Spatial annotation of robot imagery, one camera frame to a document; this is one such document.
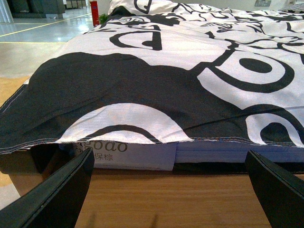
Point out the black and white duvet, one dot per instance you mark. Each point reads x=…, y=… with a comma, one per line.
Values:
x=162, y=72

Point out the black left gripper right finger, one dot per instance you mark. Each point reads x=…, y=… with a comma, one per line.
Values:
x=279, y=192

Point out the red fire extinguisher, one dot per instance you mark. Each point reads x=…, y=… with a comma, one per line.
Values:
x=94, y=11

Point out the white mattress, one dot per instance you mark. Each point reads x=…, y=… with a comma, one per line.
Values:
x=202, y=155

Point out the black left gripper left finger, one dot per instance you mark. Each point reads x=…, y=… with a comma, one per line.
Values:
x=56, y=202

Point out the wooden bed frame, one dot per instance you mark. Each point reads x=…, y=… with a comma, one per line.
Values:
x=151, y=199

